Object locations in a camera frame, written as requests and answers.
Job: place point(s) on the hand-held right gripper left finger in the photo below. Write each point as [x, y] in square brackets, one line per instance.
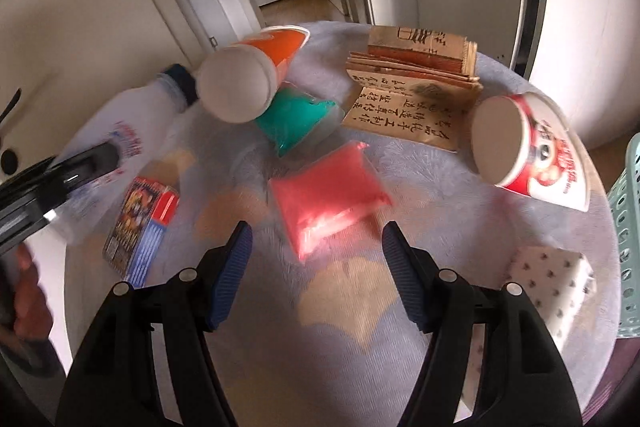
[232, 277]

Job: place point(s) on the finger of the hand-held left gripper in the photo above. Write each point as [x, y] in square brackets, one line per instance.
[92, 159]

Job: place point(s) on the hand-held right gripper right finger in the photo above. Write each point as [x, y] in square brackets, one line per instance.
[404, 277]

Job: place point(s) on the white plastic bottle blue cap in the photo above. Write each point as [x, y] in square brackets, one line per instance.
[145, 117]

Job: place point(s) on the person's left hand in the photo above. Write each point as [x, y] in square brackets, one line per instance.
[31, 302]

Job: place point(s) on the small colourful printed box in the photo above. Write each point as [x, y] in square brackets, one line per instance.
[140, 227]

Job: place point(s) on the pink plastic bag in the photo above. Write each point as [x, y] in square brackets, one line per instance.
[325, 197]

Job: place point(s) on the white patterned tissue packet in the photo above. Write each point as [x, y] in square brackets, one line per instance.
[550, 277]

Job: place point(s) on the folded brown paper booklet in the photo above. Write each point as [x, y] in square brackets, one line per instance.
[400, 117]

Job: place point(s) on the orange paper cup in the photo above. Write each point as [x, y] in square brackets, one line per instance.
[235, 82]

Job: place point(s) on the red and white paper cup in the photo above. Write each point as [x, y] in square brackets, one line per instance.
[505, 142]

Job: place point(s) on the teal plastic bag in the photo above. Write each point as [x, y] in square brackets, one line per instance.
[295, 117]

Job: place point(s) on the teal plastic basket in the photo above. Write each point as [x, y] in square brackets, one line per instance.
[627, 232]

